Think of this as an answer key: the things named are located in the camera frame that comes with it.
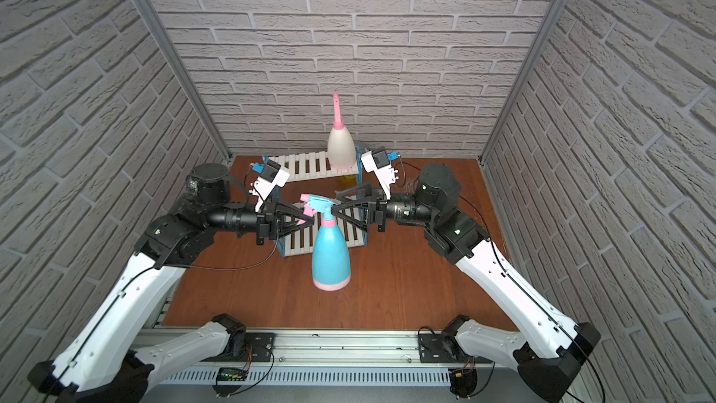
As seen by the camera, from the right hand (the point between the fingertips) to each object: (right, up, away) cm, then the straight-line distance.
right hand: (331, 214), depth 51 cm
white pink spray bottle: (-1, +15, +27) cm, 30 cm away
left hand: (-5, 0, +4) cm, 6 cm away
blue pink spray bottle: (-1, -10, +4) cm, 10 cm away
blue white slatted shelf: (-9, +11, +30) cm, 34 cm away
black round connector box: (+32, -46, +20) cm, 59 cm away
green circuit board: (-29, -45, +21) cm, 57 cm away
